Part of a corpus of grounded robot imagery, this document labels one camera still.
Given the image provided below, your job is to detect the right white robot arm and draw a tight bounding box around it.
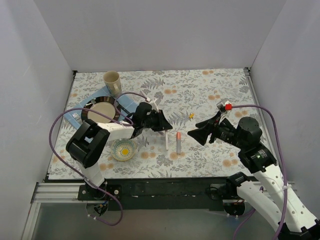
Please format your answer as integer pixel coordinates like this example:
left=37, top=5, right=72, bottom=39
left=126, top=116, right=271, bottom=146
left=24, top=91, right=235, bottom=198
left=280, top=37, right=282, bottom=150
left=187, top=116, right=320, bottom=240

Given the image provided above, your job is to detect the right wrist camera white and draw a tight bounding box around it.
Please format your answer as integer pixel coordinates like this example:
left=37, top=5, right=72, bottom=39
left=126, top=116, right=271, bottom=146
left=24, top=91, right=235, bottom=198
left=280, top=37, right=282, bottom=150
left=216, top=98, right=231, bottom=123

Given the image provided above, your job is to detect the black base frame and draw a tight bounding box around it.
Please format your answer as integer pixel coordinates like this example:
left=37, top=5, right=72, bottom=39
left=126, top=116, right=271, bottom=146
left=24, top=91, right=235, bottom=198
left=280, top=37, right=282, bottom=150
left=44, top=176, right=286, bottom=213

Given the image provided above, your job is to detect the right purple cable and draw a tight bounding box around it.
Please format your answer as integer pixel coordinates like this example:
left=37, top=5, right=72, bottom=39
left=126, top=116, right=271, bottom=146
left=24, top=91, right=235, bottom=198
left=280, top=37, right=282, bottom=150
left=231, top=103, right=288, bottom=240

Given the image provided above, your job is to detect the blue tiled placemat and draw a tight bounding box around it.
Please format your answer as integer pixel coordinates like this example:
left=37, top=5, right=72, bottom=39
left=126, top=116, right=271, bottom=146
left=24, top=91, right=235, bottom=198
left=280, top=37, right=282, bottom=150
left=64, top=86, right=138, bottom=129

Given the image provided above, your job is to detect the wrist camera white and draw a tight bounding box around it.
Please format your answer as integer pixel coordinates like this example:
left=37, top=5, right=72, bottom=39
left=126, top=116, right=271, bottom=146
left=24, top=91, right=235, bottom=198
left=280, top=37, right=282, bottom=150
left=216, top=98, right=231, bottom=123
left=145, top=97, right=160, bottom=112

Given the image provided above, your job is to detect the beige mug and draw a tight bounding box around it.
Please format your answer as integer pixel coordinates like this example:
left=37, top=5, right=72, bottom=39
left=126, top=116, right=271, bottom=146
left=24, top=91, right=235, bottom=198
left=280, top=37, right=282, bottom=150
left=103, top=71, right=122, bottom=98

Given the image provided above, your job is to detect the floral tablecloth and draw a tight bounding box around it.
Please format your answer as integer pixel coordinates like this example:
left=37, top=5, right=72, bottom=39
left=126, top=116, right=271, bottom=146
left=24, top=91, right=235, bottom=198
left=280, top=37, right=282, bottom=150
left=47, top=68, right=277, bottom=180

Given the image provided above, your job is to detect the grey orange highlighter pen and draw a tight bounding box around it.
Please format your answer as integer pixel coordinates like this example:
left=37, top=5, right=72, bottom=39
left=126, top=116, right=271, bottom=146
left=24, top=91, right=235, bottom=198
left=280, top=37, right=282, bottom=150
left=176, top=139, right=182, bottom=155

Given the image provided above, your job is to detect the silver fork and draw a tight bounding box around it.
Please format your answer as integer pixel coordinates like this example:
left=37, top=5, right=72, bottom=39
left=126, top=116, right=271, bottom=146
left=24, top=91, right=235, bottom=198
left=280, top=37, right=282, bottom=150
left=72, top=112, right=82, bottom=125

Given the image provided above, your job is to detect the patterned bowl yellow centre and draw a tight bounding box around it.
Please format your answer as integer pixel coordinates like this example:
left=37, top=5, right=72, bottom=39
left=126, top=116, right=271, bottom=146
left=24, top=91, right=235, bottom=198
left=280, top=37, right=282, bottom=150
left=111, top=139, right=136, bottom=162

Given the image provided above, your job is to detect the orange pen cap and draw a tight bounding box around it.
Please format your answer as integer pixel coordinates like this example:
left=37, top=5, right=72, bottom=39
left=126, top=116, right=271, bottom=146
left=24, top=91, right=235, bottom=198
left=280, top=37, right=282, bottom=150
left=176, top=131, right=182, bottom=142

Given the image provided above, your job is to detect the dark rimmed beige plate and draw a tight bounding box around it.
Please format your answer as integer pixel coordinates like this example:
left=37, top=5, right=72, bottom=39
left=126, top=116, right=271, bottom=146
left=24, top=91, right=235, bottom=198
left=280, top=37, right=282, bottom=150
left=80, top=96, right=121, bottom=124

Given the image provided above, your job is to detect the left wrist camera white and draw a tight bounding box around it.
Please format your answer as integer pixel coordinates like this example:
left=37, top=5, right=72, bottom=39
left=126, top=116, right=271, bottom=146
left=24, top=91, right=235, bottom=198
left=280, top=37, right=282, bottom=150
left=145, top=97, right=160, bottom=112

